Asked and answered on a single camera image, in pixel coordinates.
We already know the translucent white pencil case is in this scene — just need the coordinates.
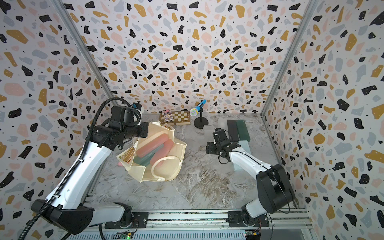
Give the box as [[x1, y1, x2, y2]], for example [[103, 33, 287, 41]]
[[218, 119, 228, 131]]

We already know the light teal pencil case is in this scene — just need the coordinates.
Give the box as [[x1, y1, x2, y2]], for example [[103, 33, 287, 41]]
[[231, 155, 244, 171], [239, 140, 252, 156]]

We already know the black pencil case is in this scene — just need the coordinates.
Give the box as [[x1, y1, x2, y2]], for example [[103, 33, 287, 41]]
[[227, 120, 239, 142]]

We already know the dark green pencil case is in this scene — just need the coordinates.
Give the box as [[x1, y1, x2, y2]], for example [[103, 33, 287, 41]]
[[236, 120, 251, 142]]

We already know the cream floral canvas tote bag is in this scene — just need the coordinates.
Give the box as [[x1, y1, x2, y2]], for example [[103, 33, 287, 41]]
[[117, 121, 187, 183]]

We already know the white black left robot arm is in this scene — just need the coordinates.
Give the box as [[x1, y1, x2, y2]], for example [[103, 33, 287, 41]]
[[31, 103, 149, 235]]

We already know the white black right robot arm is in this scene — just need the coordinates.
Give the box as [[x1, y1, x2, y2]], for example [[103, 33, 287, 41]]
[[206, 128, 295, 226]]

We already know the pink pencil case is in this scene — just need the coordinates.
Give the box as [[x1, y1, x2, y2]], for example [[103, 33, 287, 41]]
[[136, 134, 169, 158], [150, 139, 174, 165]]

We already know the blue grey pencil case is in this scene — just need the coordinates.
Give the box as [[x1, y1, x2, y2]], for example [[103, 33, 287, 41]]
[[134, 144, 164, 166]]

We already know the purple card box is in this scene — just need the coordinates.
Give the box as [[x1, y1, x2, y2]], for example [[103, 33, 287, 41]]
[[163, 110, 174, 123]]

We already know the black microphone stand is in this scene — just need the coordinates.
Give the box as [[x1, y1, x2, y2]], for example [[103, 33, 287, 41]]
[[194, 107, 209, 129]]

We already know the wooden chess board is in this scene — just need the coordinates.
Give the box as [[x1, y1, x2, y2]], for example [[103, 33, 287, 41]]
[[159, 110, 191, 125]]

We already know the blue toy microphone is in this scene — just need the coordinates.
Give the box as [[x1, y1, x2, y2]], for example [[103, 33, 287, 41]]
[[190, 100, 207, 117]]

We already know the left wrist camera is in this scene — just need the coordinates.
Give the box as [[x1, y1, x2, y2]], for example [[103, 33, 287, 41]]
[[132, 103, 142, 111]]

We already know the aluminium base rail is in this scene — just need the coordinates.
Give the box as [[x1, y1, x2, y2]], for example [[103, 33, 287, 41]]
[[69, 209, 317, 240]]

